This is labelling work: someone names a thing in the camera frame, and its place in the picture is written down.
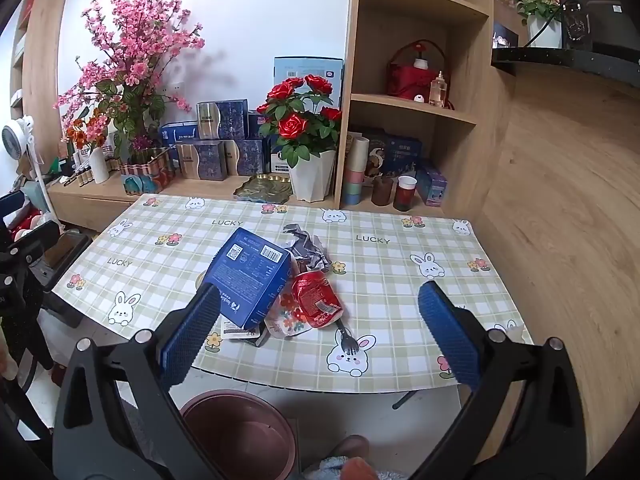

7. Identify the red rose plant white pot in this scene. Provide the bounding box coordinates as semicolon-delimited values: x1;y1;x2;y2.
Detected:
257;74;342;204

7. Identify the white desk fan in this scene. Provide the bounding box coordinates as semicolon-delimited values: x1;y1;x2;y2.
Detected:
1;115;64;231

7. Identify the wooden shelf unit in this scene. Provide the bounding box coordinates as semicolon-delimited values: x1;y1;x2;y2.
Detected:
342;0;513;221

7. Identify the peach rose plant white pot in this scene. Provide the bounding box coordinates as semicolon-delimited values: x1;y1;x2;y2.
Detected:
509;0;563;49

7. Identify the gold blue gift box right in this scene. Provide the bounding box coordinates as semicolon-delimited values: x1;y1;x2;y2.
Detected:
224;139;268;177

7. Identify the red cup white rim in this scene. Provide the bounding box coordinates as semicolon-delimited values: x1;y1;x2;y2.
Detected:
394;174;416;211

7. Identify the white flower printed packet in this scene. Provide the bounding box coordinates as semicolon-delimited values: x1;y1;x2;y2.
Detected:
265;287;312;339

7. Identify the gold blue gift box left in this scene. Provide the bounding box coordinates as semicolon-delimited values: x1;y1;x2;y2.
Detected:
176;140;228;181

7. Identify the crushed red cola can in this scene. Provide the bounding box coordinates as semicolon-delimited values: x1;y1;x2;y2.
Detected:
291;271;344;328

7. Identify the blue cardboard box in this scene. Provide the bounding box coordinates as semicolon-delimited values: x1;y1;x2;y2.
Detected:
203;228;292;330

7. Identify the orange flowers white vase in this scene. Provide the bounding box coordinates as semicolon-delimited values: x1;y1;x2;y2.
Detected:
64;110;108;184

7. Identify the stack of pastel paper cups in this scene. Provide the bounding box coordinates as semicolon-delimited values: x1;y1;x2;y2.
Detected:
342;133;370;205

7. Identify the gold blue gift box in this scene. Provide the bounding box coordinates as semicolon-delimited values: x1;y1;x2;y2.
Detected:
224;139;268;177
196;99;248;140
176;140;228;181

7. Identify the small glass perfume bottle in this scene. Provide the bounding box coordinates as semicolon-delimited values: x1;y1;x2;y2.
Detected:
428;72;447;108

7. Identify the light blue tall box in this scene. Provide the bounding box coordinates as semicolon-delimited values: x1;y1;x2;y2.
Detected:
273;56;344;108

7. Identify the small blue purple box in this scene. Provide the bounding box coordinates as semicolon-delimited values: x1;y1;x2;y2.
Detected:
416;162;448;207

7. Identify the brown plastic trash bin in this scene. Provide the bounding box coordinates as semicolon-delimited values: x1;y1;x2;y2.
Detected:
180;390;297;480

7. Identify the colourful tin flower box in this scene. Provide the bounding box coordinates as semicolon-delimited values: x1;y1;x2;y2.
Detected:
119;148;176;195

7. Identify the silver foil wrapper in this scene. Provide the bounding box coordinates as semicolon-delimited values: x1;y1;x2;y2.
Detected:
283;223;332;273

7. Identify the dark brown cup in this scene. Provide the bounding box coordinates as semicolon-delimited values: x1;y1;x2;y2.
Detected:
371;176;394;207

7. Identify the gold blue gift box upper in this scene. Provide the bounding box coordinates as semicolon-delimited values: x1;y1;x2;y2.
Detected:
196;99;248;140

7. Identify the pink blossom flower arrangement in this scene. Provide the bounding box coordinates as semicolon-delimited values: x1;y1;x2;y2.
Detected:
54;0;205;164

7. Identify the green gold decorative tray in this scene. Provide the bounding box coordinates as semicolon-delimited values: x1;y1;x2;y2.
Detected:
233;174;293;205

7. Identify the green plaid rabbit tablecloth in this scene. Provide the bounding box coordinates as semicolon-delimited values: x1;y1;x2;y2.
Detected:
55;195;529;393

